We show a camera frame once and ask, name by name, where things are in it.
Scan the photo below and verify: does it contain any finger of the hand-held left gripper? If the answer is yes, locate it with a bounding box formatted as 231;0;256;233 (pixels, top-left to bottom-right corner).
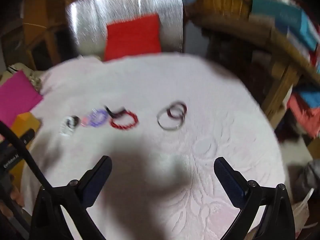
18;128;36;145

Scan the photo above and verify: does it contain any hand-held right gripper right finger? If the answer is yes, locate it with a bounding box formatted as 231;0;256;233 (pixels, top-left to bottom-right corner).
213;157;299;240

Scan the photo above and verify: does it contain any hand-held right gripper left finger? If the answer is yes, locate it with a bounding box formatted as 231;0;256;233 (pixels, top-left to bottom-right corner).
30;155;113;240

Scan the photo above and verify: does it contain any dark red bead bracelet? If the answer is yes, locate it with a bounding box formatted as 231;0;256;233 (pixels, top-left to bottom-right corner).
109;111;139;131

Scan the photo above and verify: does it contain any purple bead bracelet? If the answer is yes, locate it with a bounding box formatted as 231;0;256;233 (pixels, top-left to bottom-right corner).
86;108;108;128

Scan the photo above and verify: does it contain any orange box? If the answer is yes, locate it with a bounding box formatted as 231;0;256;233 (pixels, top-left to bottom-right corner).
9;112;42;180

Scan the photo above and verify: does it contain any magenta cloth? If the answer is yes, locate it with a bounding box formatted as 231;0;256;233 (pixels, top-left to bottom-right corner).
0;70;44;128

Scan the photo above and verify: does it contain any beige patterned cloth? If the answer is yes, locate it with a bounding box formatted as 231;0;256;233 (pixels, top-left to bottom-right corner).
7;62;44;93

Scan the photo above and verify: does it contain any black hair clip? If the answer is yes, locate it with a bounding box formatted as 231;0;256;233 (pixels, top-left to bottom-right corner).
103;104;127;118

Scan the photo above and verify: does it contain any grey bag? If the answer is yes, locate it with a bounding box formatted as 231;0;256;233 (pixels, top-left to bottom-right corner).
292;159;320;203

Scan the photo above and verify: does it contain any grey bangle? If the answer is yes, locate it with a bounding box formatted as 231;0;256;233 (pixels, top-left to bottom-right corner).
157;107;186;131

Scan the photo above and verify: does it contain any dark red bangle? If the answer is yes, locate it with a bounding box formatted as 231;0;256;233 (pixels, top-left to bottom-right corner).
167;101;188;120

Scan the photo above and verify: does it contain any coral red cloth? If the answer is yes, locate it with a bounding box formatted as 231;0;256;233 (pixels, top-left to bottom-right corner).
287;92;320;138

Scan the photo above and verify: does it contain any pale pink embossed blanket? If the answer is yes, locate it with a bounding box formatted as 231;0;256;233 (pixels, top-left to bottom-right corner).
20;52;288;240

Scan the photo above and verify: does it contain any wooden cabinet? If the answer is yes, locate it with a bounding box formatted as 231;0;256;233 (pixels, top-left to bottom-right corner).
2;0;77;71

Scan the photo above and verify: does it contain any dark wooden shelf unit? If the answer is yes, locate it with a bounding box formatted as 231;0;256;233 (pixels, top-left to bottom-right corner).
184;5;320;129

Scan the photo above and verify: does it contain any silver foil mat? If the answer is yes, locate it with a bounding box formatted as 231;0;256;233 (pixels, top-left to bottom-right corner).
65;0;184;61

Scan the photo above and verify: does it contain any stack of teal books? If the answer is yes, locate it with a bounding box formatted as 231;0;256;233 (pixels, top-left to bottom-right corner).
249;0;320;52

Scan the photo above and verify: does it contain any wicker basket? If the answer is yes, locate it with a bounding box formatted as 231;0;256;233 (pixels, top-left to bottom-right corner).
184;0;252;22

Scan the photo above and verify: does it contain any black cable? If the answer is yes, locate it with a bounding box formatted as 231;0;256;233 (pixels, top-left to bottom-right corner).
0;121;53;191

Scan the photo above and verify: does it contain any white and black bracelet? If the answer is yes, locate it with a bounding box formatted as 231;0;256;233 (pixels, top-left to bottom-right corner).
59;115;81;138

